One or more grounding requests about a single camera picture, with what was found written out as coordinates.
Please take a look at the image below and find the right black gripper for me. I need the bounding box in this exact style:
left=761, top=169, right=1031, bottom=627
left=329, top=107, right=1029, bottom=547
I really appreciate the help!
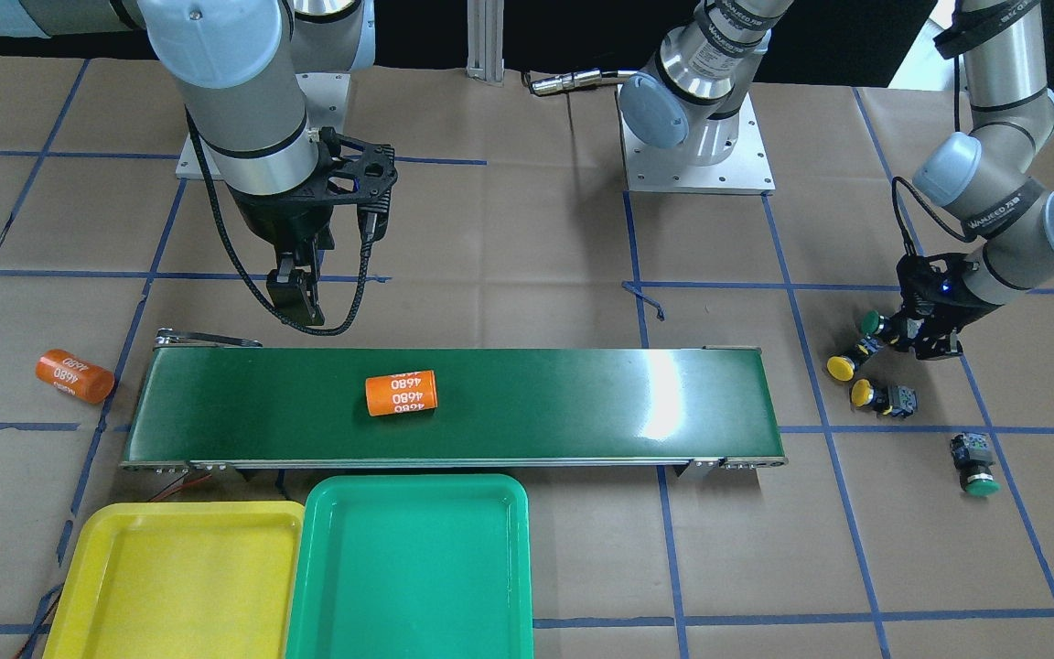
left=231, top=125, right=398, bottom=327

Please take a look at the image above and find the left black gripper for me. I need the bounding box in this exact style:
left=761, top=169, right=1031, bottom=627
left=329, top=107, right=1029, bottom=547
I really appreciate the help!
left=882, top=252, right=995, bottom=362

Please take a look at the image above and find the yellow push button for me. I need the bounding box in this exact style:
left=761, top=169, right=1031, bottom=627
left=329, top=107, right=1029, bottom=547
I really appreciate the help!
left=850, top=377, right=919, bottom=418
left=825, top=335, right=884, bottom=381

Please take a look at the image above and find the orange 4680 cylinder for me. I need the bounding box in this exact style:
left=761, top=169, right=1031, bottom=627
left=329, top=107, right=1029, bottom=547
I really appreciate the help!
left=35, top=349, right=116, bottom=405
left=364, top=370, right=438, bottom=416

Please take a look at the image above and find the green push button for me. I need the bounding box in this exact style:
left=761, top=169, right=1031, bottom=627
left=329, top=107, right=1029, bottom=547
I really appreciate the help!
left=950, top=431, right=1001, bottom=498
left=858, top=309, right=900, bottom=343

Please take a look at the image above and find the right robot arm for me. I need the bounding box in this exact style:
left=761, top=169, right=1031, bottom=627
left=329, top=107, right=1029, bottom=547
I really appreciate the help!
left=0, top=1, right=398, bottom=335

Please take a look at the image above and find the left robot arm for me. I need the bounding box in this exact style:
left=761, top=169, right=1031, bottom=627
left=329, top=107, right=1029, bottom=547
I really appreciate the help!
left=618, top=1, right=1054, bottom=381

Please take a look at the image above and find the green conveyor belt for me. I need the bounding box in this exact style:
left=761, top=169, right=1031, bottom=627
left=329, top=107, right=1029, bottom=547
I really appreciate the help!
left=121, top=343, right=787, bottom=469

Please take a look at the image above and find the green plastic tray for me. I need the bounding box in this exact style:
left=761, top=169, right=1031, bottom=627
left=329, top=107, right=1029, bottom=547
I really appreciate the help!
left=285, top=474, right=534, bottom=658

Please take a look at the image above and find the yellow plastic tray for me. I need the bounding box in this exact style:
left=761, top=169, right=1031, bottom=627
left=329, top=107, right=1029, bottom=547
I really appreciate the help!
left=43, top=501, right=304, bottom=658

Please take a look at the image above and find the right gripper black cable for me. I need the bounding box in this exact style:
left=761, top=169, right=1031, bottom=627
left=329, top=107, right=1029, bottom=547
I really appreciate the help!
left=186, top=110, right=386, bottom=336

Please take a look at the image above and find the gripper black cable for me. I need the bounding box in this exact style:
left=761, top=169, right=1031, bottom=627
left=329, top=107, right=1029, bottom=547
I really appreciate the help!
left=186, top=110, right=386, bottom=336
left=891, top=176, right=976, bottom=266

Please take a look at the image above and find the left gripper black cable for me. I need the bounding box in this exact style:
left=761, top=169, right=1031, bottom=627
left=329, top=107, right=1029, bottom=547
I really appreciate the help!
left=891, top=176, right=976, bottom=266

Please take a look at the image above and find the aluminium frame post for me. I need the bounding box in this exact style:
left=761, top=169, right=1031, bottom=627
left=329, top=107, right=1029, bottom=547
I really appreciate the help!
left=466, top=0, right=505, bottom=88

